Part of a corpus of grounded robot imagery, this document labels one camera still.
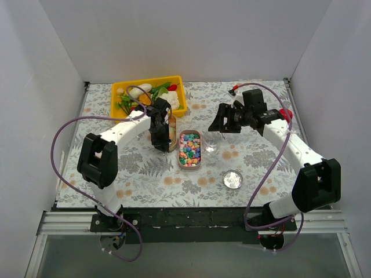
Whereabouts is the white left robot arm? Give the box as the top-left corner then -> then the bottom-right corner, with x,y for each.
77,98 -> 171,232

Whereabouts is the pink oval candy box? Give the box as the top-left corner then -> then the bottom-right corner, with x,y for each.
178,130 -> 202,170

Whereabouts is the beige oval candy box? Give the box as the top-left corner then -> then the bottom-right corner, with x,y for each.
169,115 -> 177,152

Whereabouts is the green scallion toy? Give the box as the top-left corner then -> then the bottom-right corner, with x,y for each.
115,94 -> 133,115

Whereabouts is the clear glass jar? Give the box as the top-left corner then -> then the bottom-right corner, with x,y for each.
203,131 -> 221,154

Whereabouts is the floral table mat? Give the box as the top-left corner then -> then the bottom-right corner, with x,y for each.
56,82 -> 296,209

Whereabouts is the red chili pepper toy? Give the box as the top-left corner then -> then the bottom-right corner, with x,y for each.
167,84 -> 178,91

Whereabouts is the silver jar lid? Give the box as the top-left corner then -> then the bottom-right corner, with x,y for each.
223,170 -> 243,189

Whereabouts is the white cauliflower toy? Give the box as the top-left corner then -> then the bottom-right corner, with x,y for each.
159,91 -> 180,110

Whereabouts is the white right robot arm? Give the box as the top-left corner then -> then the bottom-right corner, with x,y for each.
208,85 -> 341,231

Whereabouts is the green chili pepper toy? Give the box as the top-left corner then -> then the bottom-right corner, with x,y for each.
150,82 -> 172,94

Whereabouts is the yellow plastic bin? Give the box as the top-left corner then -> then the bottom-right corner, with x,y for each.
110,75 -> 187,118

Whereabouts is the orange ginger root toy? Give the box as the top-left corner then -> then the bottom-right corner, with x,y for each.
138,93 -> 152,105

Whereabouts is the red tomato toy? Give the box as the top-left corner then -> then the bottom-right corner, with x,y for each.
279,108 -> 293,123

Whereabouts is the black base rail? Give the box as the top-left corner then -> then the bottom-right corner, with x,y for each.
50,206 -> 331,244

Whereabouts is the white radish toy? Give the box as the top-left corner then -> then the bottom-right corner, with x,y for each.
129,83 -> 152,99

